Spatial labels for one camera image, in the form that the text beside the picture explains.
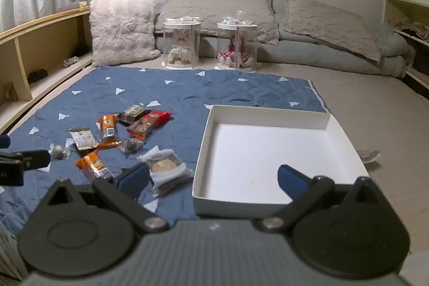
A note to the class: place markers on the white fluffy pillow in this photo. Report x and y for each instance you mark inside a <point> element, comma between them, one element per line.
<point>122,31</point>

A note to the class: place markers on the dark cookie packet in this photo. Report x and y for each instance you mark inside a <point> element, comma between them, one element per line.
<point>133,113</point>

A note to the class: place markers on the blue quilted blanket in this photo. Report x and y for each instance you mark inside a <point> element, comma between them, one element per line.
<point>187,88</point>

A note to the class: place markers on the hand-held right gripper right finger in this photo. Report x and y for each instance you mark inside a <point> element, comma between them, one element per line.
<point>292,181</point>

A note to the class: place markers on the grey folded duvet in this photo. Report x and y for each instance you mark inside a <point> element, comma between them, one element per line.
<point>335,60</point>

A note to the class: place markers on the small translucent brown candy packet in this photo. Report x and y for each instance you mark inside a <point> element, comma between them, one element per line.
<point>132,145</point>

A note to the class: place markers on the orange snack packet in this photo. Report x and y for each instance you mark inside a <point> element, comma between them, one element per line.
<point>109,130</point>
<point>94,166</point>

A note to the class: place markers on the pink plush doll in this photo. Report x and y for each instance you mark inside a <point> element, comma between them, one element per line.
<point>234,56</point>

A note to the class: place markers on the crumpled clear wrapper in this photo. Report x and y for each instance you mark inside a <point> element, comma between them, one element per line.
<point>368,157</point>

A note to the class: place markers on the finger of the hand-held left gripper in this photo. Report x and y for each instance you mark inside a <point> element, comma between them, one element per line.
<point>32,158</point>
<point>4,141</point>

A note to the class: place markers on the clear round pastry packet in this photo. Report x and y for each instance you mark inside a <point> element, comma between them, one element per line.
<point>165,165</point>

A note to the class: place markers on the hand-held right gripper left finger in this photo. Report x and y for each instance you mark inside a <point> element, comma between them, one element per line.
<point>133,177</point>

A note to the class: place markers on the grey crumpled cloth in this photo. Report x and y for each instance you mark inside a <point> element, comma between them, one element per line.
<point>70,61</point>

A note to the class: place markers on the small round candy packet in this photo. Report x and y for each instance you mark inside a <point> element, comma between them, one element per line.
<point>59,152</point>

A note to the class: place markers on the clear case with white lid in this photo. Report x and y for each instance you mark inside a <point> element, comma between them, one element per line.
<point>182,38</point>
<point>238,41</point>

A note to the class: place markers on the red snack packet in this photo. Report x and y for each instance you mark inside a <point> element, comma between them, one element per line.
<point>149,125</point>

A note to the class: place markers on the folded clothes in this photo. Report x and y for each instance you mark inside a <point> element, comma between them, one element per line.
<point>414,29</point>

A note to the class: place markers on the white plush doll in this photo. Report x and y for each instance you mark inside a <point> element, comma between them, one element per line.
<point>178,49</point>

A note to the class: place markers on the small black object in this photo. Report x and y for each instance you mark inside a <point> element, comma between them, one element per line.
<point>37,75</point>

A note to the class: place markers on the grey crinkled pillow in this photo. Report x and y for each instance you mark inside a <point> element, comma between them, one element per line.
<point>328,24</point>
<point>218,9</point>

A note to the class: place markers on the white cardboard box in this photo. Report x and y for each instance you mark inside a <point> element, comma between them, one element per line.
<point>264,155</point>

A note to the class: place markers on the wooden side shelf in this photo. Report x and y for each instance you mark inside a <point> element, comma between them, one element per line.
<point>407,8</point>

